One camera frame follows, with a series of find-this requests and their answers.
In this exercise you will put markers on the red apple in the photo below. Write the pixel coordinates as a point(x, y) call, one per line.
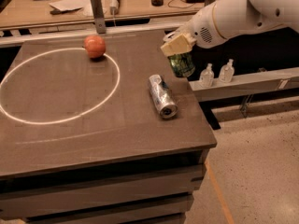
point(95, 46)

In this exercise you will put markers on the green soda can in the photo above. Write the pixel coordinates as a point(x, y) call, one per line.
point(182, 64)

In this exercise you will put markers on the clear sanitizer bottle left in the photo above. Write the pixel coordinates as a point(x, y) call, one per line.
point(207, 76)

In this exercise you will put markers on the silver blue can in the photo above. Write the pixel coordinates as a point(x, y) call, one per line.
point(161, 97)

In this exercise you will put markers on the white paper sheets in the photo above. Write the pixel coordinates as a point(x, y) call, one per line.
point(70, 5)

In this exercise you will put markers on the clear sanitizer bottle right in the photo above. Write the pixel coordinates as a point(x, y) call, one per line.
point(227, 72)

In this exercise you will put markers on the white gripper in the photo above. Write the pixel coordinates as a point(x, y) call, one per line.
point(203, 26)

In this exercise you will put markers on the clear sanitizer bottle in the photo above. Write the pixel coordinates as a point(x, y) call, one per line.
point(227, 72)
point(207, 76)

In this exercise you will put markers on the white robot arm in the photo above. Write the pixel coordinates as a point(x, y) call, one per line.
point(222, 20)

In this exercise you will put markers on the dark wooden table cabinet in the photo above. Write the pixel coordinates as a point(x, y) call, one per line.
point(81, 141)

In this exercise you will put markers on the wooden workbench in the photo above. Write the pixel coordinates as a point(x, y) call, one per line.
point(20, 14)

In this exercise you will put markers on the metal bracket post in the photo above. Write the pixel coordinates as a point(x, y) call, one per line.
point(98, 15)

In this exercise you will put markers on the white cylindrical tool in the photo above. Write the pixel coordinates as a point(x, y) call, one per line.
point(114, 7)

